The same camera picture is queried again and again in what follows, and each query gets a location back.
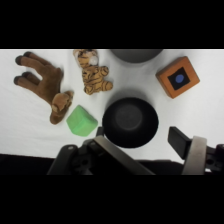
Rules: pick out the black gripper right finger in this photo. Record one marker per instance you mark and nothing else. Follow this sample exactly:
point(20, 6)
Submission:
point(186, 146)

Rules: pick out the brown moose plush toy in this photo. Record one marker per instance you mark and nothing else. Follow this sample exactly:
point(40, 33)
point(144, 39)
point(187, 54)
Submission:
point(50, 85)

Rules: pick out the grey bowl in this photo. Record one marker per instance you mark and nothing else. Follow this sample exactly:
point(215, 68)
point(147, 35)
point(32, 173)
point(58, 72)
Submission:
point(136, 55)

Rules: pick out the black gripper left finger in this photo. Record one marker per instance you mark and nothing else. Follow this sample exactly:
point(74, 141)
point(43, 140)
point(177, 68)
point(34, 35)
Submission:
point(113, 156)

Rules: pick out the striped tiger plush toy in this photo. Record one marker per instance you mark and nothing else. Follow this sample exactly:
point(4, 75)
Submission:
point(93, 74)

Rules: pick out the black bowl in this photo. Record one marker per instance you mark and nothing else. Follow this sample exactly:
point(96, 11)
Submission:
point(130, 121)

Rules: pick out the orange block with blue dot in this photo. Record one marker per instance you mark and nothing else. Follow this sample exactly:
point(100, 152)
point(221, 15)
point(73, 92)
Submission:
point(177, 76)

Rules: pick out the green foam block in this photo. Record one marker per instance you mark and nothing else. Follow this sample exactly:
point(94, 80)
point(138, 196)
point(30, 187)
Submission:
point(81, 121)

